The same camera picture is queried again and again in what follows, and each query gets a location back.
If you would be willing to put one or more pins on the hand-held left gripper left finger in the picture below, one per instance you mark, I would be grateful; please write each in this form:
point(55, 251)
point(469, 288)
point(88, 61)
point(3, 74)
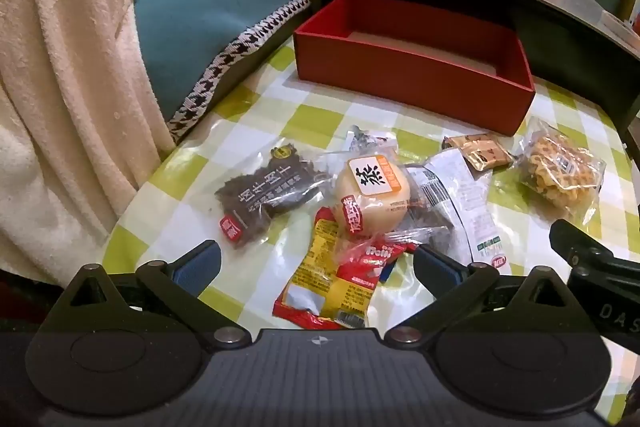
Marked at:
point(197, 266)

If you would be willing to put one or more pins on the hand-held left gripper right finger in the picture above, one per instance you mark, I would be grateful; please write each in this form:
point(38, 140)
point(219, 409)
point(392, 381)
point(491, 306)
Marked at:
point(436, 271)

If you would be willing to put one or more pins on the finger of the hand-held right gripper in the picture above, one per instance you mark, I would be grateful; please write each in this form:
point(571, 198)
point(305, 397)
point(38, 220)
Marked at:
point(575, 243)

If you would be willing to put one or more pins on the red label clear packet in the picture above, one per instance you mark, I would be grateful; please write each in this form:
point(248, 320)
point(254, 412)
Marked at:
point(371, 256)

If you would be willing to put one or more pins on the white backed snack packet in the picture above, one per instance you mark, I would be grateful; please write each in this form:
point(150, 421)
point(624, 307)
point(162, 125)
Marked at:
point(450, 192)

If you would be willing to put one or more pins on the beef jerky packet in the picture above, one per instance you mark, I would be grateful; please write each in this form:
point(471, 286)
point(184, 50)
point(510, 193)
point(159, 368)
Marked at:
point(260, 202)

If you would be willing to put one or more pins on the round pastry packet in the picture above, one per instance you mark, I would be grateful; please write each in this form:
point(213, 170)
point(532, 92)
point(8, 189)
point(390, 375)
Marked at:
point(372, 199)

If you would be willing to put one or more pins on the red yellow snack packet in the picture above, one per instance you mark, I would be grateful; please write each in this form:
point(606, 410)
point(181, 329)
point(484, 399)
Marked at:
point(312, 287)

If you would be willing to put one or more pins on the gold snack packet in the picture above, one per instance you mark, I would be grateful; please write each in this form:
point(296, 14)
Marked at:
point(490, 157)

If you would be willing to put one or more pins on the red cardboard box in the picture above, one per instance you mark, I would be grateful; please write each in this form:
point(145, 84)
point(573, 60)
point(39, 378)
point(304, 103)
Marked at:
point(400, 62)

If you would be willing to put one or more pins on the waffle packet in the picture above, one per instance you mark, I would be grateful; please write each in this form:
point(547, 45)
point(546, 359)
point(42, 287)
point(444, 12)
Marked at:
point(555, 167)

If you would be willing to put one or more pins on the green white checked tablecloth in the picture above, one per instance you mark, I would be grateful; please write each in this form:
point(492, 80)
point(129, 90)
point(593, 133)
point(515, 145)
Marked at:
point(280, 127)

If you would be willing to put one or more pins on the cream towel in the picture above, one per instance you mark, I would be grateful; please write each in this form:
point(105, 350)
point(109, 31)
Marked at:
point(60, 82)

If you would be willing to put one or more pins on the teal houndstooth trimmed sofa cover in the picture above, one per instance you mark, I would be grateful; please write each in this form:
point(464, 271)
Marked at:
point(210, 12)

